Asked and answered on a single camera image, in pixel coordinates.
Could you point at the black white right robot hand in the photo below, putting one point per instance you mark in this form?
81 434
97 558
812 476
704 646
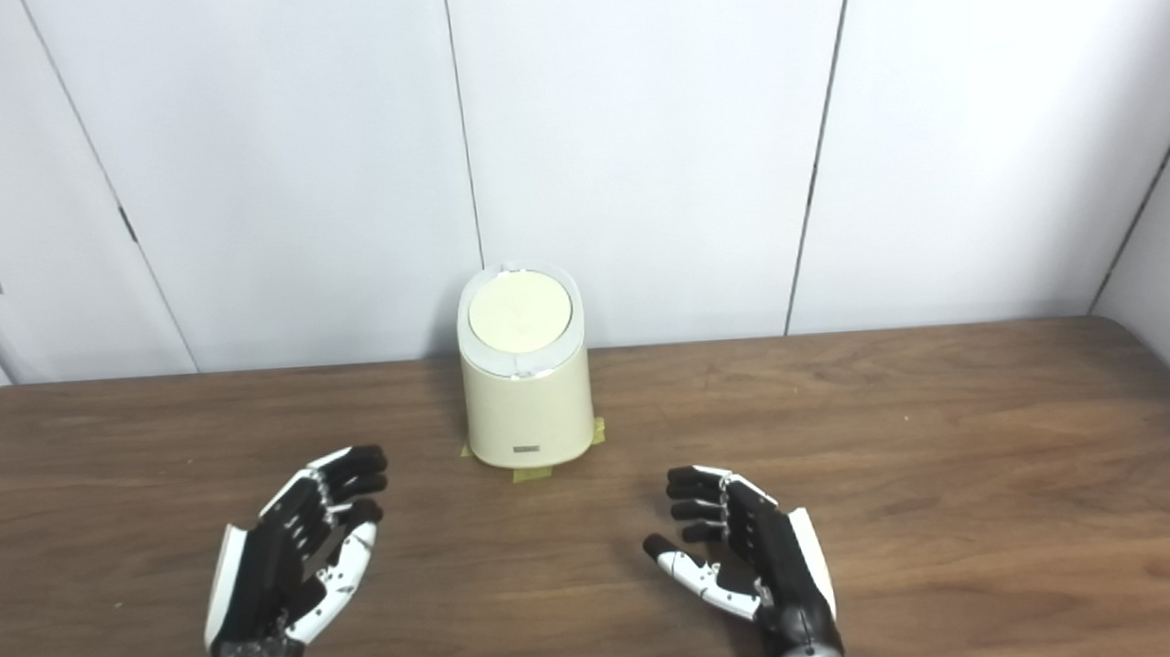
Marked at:
783 568

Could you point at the black wall panel hinge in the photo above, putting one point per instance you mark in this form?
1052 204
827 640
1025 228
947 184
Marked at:
127 224

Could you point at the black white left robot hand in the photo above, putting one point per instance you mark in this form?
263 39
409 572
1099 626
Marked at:
278 575

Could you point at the cream-colored bin body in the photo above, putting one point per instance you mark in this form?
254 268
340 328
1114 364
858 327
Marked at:
529 412

